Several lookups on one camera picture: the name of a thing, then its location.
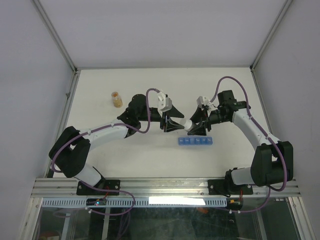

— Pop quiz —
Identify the white cap pill bottle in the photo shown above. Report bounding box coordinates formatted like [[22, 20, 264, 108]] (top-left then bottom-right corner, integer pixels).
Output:
[[180, 118, 197, 132]]

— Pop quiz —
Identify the blue weekly pill organizer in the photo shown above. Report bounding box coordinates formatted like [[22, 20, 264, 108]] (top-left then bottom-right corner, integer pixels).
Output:
[[177, 136, 213, 146]]

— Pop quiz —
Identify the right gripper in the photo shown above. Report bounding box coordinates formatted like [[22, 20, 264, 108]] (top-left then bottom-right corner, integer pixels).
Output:
[[185, 106, 229, 136]]

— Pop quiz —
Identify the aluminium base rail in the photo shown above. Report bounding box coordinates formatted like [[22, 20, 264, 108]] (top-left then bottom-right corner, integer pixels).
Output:
[[31, 176, 301, 199]]

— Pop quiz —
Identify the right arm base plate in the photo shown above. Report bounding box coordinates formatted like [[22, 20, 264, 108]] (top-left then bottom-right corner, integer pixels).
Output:
[[207, 169, 254, 198]]

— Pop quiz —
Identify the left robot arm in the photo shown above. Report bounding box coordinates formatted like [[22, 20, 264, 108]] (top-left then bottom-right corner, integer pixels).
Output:
[[48, 91, 185, 195]]

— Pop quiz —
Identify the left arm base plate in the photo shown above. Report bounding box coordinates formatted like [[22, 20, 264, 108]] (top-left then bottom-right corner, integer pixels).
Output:
[[76, 178, 121, 197]]

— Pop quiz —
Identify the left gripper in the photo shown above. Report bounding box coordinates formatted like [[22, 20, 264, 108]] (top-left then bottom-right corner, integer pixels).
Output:
[[138, 105, 185, 132]]

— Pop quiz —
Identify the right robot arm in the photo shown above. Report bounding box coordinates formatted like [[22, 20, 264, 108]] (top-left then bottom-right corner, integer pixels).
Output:
[[180, 90, 294, 196]]

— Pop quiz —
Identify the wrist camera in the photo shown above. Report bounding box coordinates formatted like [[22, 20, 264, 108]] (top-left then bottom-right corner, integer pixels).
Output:
[[196, 96, 214, 110], [157, 91, 173, 115]]

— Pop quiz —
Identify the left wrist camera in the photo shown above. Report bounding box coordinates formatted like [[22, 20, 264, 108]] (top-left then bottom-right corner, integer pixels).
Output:
[[157, 91, 173, 115]]

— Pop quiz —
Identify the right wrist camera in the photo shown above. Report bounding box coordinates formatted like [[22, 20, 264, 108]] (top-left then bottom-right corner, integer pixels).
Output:
[[196, 96, 214, 110]]

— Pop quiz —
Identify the white slotted cable duct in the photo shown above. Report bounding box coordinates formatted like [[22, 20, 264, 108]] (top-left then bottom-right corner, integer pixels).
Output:
[[42, 196, 227, 209]]

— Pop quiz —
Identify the amber pill bottle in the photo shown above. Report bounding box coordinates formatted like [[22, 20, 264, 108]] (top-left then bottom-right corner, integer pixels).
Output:
[[111, 91, 123, 108]]

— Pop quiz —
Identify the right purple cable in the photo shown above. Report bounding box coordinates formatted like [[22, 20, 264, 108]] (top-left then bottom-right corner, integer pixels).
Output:
[[209, 76, 288, 215]]

